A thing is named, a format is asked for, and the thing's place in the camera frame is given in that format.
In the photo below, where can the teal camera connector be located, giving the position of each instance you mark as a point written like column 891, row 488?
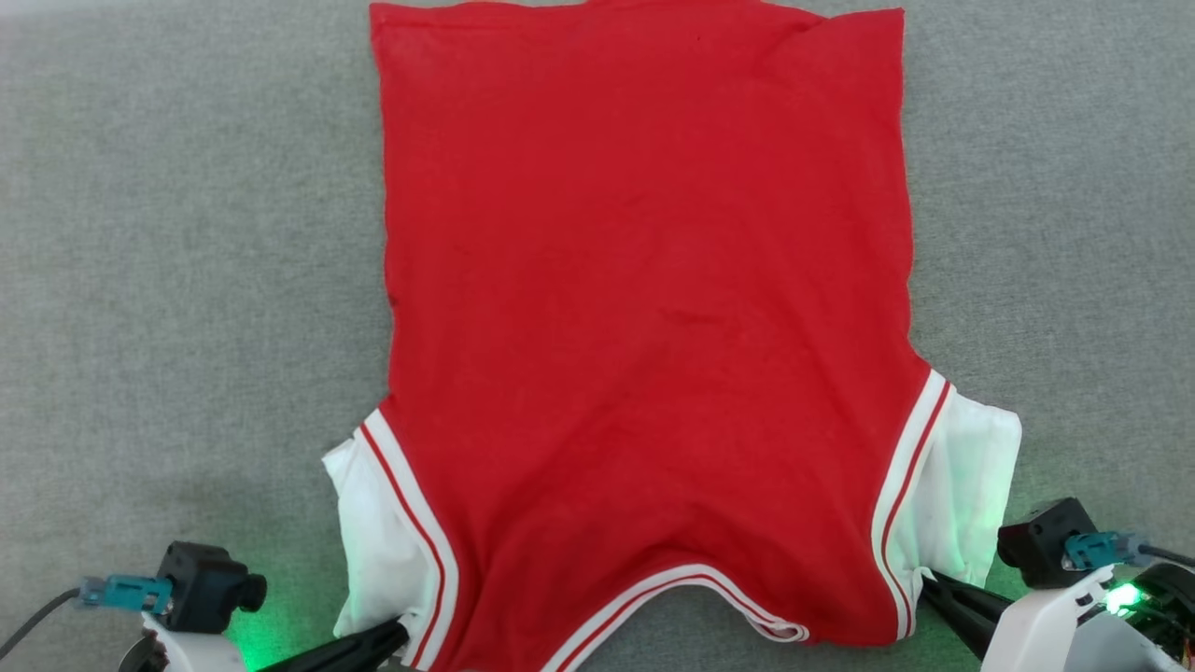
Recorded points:
column 1102, row 549
column 126, row 592

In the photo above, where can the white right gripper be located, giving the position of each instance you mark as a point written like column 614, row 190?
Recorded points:
column 1046, row 635

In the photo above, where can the teal right camera connector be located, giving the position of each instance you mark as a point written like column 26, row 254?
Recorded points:
column 1102, row 549

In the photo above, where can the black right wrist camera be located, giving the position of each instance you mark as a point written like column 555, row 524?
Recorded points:
column 1041, row 543

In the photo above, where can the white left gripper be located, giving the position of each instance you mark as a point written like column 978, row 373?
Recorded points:
column 191, row 653

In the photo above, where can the red and white shirt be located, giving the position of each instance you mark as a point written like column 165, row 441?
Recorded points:
column 653, row 280

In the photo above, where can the teal left camera connector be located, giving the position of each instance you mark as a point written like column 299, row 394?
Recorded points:
column 126, row 592

